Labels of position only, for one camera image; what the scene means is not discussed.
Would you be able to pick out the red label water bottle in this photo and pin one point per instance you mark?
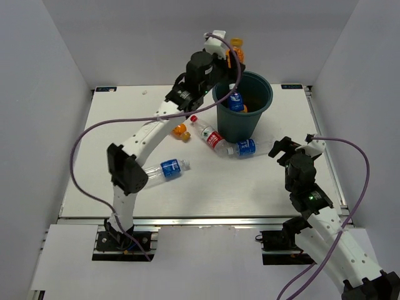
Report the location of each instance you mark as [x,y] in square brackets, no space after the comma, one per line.
[210,136]

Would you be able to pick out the aluminium table frame rail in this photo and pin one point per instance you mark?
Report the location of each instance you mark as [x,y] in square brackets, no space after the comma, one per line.
[183,221]

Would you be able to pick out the blue label bottle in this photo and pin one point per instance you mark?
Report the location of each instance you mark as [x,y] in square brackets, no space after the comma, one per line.
[166,171]
[249,148]
[235,102]

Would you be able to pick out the blue label bottle front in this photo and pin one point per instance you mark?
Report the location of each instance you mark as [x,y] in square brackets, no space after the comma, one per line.
[235,102]

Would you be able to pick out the dark green plastic bin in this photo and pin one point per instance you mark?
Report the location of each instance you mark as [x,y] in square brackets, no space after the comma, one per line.
[257,96]

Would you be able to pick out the black logo sticker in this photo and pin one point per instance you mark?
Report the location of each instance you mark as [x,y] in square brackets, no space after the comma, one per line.
[107,89]
[292,86]

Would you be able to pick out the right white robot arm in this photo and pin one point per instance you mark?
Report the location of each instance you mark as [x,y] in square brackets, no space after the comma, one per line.
[321,233]

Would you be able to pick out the left black logo sticker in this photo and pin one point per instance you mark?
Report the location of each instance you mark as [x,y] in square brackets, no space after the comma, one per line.
[107,89]

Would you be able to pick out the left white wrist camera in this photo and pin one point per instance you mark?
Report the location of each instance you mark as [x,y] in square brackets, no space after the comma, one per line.
[215,46]

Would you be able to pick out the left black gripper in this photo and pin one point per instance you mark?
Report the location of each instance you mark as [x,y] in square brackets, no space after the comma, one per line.
[230,74]

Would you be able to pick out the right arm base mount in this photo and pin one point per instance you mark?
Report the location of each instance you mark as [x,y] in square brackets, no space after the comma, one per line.
[279,247]

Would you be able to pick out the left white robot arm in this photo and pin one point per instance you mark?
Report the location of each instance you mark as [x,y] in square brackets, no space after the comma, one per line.
[125,161]

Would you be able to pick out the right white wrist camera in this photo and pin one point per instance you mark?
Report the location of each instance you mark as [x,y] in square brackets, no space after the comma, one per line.
[312,148]

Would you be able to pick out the right black logo sticker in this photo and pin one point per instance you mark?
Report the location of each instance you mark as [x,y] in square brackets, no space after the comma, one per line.
[292,86]

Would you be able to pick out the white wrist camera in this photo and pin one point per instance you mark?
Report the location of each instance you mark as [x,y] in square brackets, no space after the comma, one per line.
[312,148]
[215,46]

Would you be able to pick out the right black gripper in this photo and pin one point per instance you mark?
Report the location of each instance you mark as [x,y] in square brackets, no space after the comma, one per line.
[285,145]

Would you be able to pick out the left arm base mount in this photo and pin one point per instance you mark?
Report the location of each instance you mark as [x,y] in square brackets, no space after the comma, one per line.
[113,245]

